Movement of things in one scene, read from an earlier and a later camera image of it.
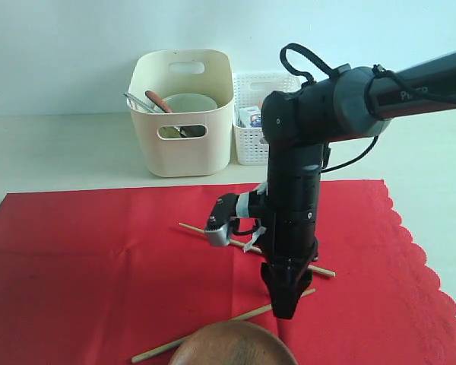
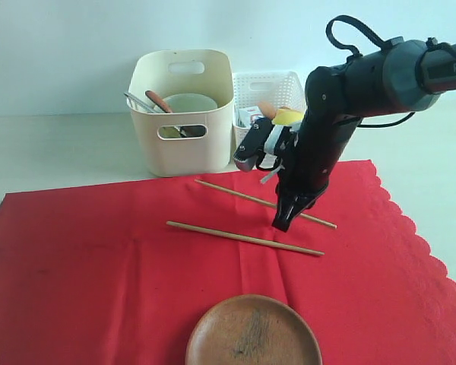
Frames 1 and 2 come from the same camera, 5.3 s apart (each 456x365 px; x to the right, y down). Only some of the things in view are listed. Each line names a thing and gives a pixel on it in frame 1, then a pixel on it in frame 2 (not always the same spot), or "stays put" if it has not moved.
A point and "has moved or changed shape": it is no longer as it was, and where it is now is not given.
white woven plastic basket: x=249 y=89 stays put
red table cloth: x=122 y=277 has moved or changed shape
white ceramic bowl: x=190 y=102 stays put
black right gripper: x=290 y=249 -> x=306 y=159
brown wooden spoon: x=163 y=104 stays put
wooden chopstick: x=253 y=248 -> x=302 y=216
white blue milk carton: x=251 y=116 stays put
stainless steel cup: x=192 y=131 stays put
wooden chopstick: x=171 y=345 -> x=247 y=238
